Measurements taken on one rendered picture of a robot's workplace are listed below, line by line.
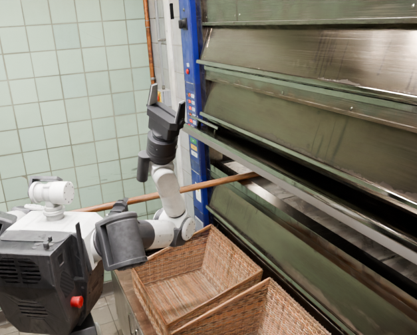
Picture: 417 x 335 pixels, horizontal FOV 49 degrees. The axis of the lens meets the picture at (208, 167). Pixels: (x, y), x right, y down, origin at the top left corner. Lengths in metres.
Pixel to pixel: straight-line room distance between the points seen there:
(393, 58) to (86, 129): 2.26
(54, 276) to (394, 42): 1.05
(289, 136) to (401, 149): 0.50
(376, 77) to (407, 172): 0.26
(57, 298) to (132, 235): 0.25
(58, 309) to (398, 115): 1.03
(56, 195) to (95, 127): 1.83
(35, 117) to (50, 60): 0.37
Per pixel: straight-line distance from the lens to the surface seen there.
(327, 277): 1.71
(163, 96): 2.86
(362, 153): 1.40
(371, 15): 1.35
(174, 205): 1.47
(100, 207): 1.98
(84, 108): 3.12
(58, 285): 1.27
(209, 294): 2.41
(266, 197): 1.97
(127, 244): 1.28
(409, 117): 1.26
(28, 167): 3.16
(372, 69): 1.32
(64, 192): 1.35
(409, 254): 1.13
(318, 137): 1.55
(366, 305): 1.59
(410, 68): 1.23
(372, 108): 1.34
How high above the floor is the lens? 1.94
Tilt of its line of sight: 19 degrees down
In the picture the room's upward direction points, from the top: 3 degrees counter-clockwise
